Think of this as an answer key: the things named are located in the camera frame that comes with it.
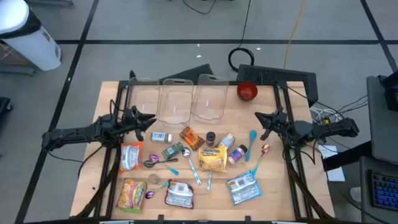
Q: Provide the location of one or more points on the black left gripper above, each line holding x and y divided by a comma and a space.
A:
132, 119

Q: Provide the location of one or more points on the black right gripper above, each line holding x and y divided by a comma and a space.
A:
278, 121

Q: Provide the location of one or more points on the blue plastic spoon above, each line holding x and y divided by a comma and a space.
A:
252, 137

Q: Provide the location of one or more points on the white label spice jar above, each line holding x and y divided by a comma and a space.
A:
161, 137

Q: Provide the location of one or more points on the brown spice jar black lid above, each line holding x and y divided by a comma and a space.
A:
211, 138

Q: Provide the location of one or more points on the yellow Maruchan ramen packet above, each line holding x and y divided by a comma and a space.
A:
213, 158

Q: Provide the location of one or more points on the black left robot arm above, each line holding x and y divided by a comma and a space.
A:
77, 132

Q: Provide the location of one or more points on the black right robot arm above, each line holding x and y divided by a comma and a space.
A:
326, 127

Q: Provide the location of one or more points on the clear plastic bin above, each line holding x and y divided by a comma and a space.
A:
208, 99
146, 99
174, 102

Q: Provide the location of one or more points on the red bowl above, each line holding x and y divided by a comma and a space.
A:
247, 91

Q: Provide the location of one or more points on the green spice jar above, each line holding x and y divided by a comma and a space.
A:
172, 150

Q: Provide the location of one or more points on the orange ramen packet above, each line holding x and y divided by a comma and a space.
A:
130, 157

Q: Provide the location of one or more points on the gold lid spice jar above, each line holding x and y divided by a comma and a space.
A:
227, 141

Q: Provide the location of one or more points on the purple label spice jar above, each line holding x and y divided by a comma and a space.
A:
237, 154

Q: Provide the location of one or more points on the black perforated panel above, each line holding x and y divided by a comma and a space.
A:
280, 74

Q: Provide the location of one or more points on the orange snack packet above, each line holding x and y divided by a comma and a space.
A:
191, 138

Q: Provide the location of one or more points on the small clear glass jar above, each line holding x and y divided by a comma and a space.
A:
153, 179

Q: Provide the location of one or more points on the black wedge panel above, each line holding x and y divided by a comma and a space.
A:
199, 73

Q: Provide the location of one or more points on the blue ramen packet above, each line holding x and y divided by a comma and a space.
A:
243, 187

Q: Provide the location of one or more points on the yellow green ramen packet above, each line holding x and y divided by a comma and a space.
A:
132, 195

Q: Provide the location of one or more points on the red ramen packet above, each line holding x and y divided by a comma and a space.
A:
179, 193

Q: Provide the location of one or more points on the black support beam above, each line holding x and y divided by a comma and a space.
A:
345, 155

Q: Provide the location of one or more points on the white paper sheet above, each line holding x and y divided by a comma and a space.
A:
334, 174

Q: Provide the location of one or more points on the black clamp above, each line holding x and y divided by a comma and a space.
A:
160, 218
247, 219

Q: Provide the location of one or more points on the white computer mouse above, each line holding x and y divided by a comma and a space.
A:
355, 194

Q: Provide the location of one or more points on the grey desk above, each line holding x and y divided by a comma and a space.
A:
382, 130

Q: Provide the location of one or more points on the grey keyboard table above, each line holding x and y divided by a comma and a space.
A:
364, 186

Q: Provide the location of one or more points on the black device on desk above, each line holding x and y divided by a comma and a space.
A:
391, 93

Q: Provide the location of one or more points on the backlit keyboard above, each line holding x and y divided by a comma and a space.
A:
385, 189

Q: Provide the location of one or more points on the white trash bin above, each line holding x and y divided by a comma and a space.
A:
28, 40

